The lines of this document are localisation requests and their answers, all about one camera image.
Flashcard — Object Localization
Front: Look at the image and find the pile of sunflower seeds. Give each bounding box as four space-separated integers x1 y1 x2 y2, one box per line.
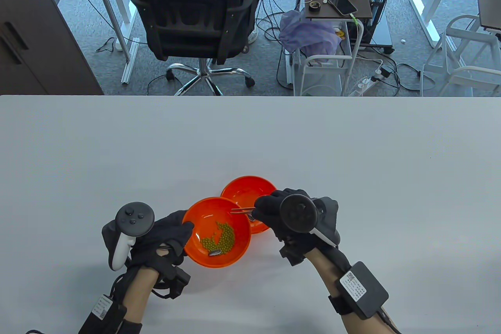
209 212 257 257

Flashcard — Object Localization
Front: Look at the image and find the black cable bundle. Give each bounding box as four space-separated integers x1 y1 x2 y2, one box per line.
254 0 302 88

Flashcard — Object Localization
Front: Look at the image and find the black smartphone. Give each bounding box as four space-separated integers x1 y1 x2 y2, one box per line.
328 0 358 16

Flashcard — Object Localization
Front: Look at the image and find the black office chair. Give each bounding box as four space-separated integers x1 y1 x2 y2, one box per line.
122 0 262 96

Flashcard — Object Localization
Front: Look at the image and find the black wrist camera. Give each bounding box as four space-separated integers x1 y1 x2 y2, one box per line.
279 240 306 267
157 265 191 299

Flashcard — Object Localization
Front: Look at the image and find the black wrist sensor box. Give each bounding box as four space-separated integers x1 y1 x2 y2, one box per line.
329 262 389 320
78 294 128 334

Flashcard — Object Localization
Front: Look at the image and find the purple cloth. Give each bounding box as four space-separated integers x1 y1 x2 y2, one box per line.
279 10 342 62

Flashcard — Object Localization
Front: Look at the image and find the white desk frame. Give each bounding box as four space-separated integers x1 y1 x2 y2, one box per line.
84 0 140 85

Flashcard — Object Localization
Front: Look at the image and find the white metal chair frame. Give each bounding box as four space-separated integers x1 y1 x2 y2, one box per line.
420 15 501 96

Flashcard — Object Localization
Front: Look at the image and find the person's right hand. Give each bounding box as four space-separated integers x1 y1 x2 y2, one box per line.
254 188 351 272

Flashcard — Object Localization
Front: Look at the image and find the brown cabinet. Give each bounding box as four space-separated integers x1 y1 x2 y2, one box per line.
0 0 104 96

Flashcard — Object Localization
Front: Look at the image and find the white power strip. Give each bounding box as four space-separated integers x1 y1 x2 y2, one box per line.
348 69 386 96

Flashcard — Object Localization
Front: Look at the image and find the person's left hand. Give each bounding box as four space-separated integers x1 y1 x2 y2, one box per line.
102 210 195 270

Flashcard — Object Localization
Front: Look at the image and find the grey tracking controller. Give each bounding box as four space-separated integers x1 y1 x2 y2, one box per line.
279 194 341 248
108 202 155 271

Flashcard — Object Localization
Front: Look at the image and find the white desk leg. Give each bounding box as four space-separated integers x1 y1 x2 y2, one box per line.
409 0 464 49

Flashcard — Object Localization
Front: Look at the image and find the white wire cart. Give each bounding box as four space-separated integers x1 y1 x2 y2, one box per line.
292 17 364 96

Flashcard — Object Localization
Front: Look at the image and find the pile of green beans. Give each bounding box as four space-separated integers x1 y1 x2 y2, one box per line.
200 221 236 253

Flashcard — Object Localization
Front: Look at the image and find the person's right forearm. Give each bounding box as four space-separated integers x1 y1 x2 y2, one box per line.
305 250 404 334

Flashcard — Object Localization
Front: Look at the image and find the orange plastic bowl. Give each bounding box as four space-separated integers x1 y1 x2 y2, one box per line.
220 175 278 235
182 197 252 269

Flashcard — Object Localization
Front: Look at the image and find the person's left forearm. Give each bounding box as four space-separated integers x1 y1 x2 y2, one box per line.
112 265 161 334

